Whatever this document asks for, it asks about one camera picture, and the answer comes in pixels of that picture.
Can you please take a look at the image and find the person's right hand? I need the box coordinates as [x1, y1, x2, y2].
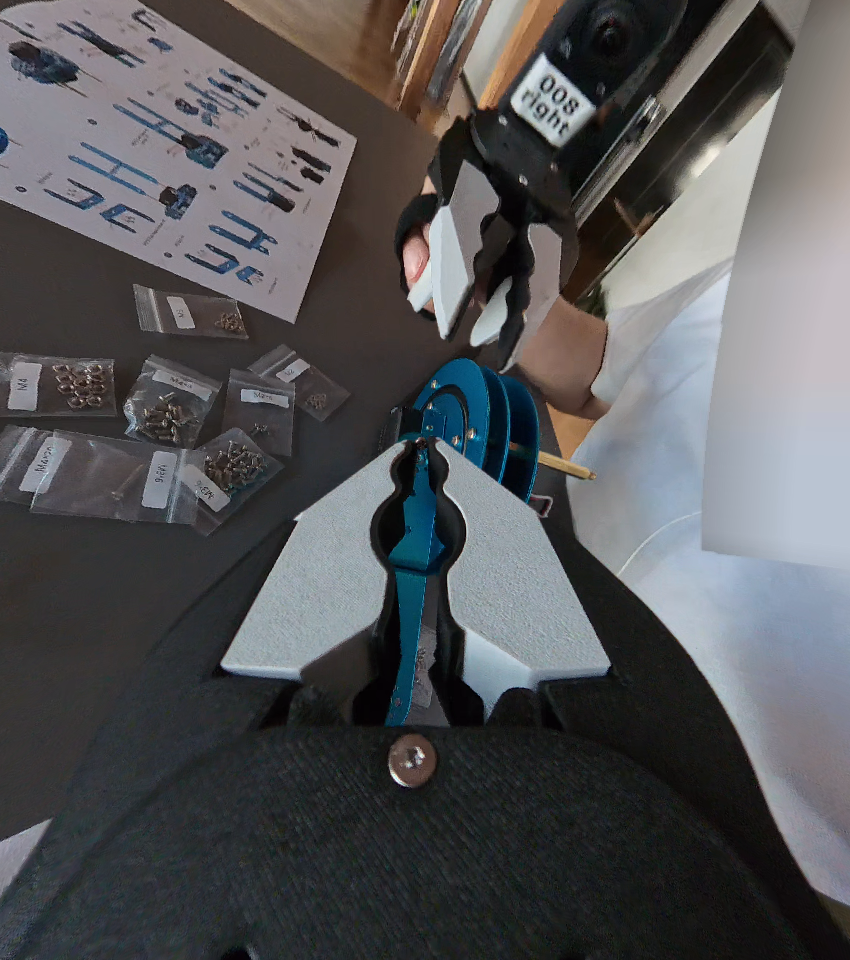
[402, 225, 432, 290]

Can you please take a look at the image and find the group of labelled screw bags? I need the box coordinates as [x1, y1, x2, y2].
[0, 283, 351, 537]

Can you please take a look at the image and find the wooden bookshelf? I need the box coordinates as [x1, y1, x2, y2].
[391, 0, 569, 125]

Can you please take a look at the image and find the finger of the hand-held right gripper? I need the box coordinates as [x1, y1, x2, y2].
[470, 221, 578, 374]
[428, 161, 516, 340]

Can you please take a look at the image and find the dark grey desk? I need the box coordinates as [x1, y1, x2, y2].
[0, 0, 576, 864]

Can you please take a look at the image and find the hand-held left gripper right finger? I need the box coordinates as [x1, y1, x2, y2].
[428, 439, 612, 697]

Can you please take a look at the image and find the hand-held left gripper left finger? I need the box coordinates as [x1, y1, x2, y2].
[221, 441, 404, 684]

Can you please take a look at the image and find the printed instruction sheet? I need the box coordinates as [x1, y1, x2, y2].
[0, 0, 359, 325]

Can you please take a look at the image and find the person's white shirt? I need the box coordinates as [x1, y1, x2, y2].
[566, 258, 850, 927]

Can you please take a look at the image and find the blue toy robot arm assembly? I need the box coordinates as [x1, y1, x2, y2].
[380, 357, 597, 729]

